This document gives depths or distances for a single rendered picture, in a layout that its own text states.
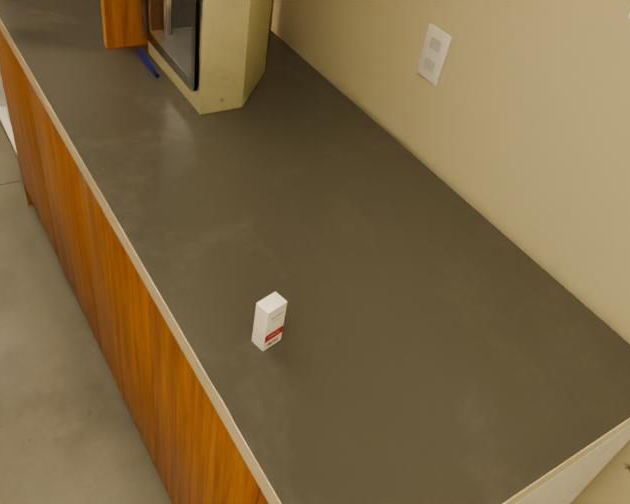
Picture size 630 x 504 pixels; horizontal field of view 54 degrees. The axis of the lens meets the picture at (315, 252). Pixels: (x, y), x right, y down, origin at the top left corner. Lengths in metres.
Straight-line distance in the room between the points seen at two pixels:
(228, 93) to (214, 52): 0.11
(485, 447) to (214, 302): 0.48
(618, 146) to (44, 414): 1.69
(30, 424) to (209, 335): 1.14
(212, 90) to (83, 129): 0.30
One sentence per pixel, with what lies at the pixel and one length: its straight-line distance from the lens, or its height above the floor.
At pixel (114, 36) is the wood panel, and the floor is 0.97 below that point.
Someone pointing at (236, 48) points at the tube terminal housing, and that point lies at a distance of 1.47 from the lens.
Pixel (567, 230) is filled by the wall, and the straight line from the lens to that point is 1.29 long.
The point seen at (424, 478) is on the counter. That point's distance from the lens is 0.92.
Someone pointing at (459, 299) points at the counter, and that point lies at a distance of 1.16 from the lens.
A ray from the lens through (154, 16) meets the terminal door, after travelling 1.64.
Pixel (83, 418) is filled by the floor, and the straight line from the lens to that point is 2.05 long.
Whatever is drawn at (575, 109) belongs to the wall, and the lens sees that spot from 1.23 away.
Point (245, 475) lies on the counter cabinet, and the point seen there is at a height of 0.77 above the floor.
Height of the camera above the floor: 1.72
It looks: 42 degrees down
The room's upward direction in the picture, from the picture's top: 12 degrees clockwise
